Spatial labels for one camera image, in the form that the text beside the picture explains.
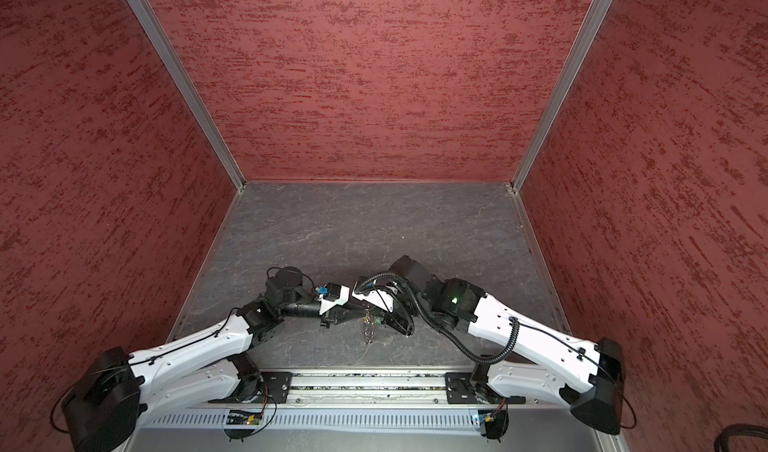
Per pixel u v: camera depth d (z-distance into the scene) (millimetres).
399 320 601
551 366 423
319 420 775
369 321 680
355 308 678
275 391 738
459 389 740
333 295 588
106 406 405
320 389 756
